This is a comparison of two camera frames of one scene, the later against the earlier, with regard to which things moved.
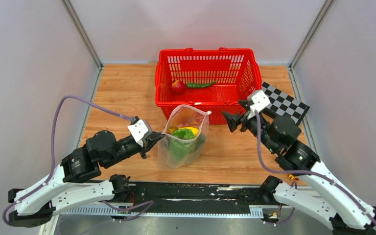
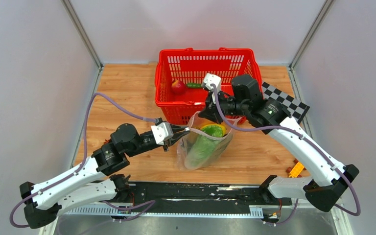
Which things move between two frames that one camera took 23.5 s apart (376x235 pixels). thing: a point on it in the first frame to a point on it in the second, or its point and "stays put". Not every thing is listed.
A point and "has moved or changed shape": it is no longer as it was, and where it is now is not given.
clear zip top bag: [184, 136] has moved or changed shape
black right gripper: [233, 120] to [212, 111]
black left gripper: [150, 142] to [176, 136]
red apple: [177, 87] stays put
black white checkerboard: [283, 104] stays put
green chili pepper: [200, 85] stays put
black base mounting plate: [207, 194] stays put
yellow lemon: [195, 130] to [222, 127]
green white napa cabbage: [182, 143] to [202, 145]
